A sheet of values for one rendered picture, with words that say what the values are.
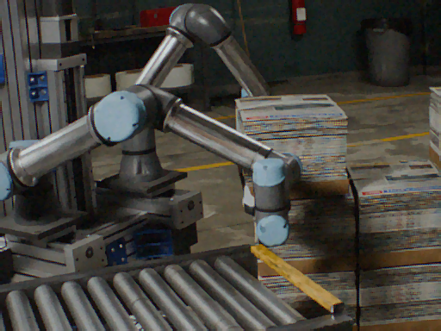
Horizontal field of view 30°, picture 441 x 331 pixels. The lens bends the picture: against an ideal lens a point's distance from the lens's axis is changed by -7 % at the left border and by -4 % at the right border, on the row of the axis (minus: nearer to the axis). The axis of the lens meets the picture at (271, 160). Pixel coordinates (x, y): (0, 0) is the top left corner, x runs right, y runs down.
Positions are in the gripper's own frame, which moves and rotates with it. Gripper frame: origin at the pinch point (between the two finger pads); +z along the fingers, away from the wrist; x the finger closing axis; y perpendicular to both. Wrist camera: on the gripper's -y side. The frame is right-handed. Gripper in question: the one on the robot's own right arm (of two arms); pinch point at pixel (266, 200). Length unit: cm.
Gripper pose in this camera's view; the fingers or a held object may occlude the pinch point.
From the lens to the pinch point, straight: 231.1
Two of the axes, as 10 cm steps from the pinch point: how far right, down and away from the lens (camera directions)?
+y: -0.5, -9.7, -2.4
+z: -0.6, -2.3, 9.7
